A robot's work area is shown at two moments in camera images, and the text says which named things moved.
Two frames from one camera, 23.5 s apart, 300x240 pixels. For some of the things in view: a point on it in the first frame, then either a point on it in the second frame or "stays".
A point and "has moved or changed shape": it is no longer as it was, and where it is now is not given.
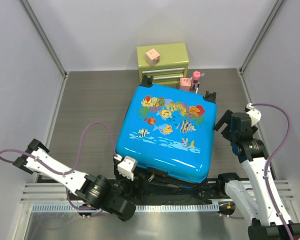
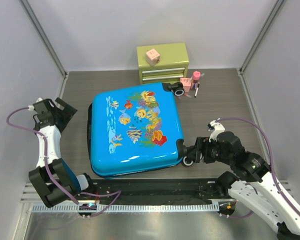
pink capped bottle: (196, 77) stays
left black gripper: (136, 192) to (67, 112)
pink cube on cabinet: (152, 57) stays
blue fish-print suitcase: (169, 132) has moved or changed shape
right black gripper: (226, 119) to (203, 143)
